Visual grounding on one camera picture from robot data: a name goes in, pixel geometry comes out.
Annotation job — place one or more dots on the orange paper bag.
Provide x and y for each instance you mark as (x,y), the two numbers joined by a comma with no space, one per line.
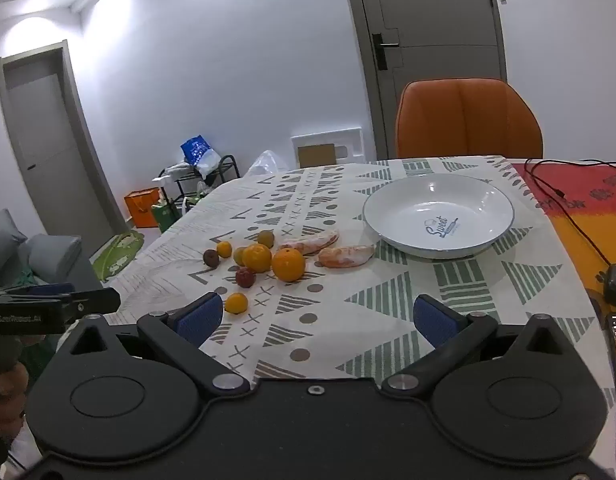
(142,209)

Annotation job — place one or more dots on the grey door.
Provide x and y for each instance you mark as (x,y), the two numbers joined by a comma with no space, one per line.
(437,10)
(43,150)

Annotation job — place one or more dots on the green printed mat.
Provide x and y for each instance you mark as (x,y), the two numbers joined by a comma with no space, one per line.
(118,255)

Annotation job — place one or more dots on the orange leather chair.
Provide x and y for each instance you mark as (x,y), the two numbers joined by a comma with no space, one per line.
(467,120)

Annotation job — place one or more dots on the green shopping bag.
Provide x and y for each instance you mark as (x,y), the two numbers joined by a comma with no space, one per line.
(164,216)

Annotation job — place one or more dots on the red orange table mat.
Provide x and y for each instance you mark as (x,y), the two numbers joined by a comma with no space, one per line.
(587,197)

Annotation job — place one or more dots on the yellow green round fruit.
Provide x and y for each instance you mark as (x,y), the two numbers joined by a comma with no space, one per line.
(265,238)
(238,256)

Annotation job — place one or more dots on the translucent plastic bag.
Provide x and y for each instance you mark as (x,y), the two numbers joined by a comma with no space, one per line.
(265,162)

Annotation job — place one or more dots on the patterned white green tablecloth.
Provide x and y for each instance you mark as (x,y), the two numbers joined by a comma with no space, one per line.
(338,310)

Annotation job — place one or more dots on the black shoe rack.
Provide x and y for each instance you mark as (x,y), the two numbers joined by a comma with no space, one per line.
(223,170)

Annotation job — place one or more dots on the small orange kumquat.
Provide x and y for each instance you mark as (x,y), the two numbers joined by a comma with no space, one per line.
(236,303)
(224,249)

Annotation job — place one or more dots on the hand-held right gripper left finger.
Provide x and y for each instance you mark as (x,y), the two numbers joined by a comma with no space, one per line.
(203,317)

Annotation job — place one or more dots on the white enamel plate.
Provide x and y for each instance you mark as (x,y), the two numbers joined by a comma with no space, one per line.
(467,205)

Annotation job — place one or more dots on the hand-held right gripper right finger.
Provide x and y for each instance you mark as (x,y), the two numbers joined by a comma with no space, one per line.
(432,322)

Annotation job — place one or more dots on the bright red plum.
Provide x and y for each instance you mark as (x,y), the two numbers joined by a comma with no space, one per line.
(245,277)

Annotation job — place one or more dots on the brown cardboard sheet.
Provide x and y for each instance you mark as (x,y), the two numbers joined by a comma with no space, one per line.
(316,155)

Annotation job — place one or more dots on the white foam packaging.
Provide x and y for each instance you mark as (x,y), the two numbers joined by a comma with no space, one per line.
(348,140)

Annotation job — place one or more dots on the peeled pomelo segment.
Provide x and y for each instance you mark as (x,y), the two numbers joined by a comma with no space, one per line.
(345,256)
(310,245)

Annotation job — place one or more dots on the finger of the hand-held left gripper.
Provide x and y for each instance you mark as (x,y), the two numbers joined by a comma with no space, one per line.
(43,289)
(90,302)

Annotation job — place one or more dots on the large orange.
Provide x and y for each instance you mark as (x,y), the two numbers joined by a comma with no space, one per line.
(258,257)
(289,265)

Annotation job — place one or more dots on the dark red plum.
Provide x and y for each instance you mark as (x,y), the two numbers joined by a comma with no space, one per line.
(211,258)

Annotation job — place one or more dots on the grey sofa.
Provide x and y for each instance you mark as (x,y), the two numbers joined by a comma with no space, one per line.
(53,260)

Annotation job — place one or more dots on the person's left hand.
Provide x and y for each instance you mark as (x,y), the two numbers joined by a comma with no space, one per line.
(9,391)

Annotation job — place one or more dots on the blue white bag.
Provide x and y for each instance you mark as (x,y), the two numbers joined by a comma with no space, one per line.
(198,150)

